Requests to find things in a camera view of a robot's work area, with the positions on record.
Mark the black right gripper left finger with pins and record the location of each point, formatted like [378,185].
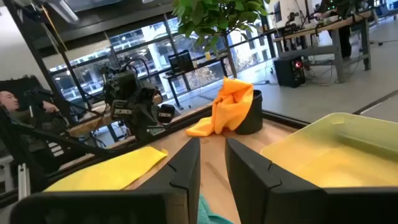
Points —
[161,205]

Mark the dark computer monitor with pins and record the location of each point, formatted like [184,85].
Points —
[181,62]

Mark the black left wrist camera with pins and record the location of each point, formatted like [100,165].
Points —
[166,113]

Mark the silver aluminium post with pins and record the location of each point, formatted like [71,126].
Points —
[23,180]

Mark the person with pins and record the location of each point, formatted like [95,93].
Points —
[7,101]
[345,40]

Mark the orange microfiber towel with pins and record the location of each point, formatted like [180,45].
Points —
[230,105]

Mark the yellow-green plastic bin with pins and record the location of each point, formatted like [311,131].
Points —
[357,140]

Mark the wooden workbench grey legs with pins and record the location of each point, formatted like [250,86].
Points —
[337,56]

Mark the teal microfiber towel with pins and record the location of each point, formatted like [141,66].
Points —
[208,214]

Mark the black computer tower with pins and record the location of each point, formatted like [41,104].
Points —
[287,71]

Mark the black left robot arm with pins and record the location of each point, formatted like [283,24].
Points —
[37,137]

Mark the green leafy plant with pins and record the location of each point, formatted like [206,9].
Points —
[214,15]

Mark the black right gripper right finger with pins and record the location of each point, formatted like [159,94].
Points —
[280,205]

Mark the black plant pot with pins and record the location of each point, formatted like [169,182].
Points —
[253,115]

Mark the yellow cup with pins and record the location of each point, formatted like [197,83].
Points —
[207,56]

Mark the yellow microfiber towel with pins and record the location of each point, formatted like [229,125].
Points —
[109,171]

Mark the black desk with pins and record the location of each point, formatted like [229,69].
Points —
[211,62]

